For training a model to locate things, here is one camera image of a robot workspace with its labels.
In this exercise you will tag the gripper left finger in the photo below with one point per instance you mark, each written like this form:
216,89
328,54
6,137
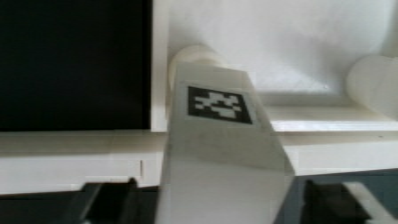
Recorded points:
104,204

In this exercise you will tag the white U-shaped obstacle fence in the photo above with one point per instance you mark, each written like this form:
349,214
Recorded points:
54,160

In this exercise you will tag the white table leg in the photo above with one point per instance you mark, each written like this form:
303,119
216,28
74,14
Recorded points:
372,84
227,173

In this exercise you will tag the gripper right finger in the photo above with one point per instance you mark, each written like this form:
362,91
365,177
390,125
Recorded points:
342,203

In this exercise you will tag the white square tabletop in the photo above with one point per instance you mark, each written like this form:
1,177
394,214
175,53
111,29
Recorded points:
292,40

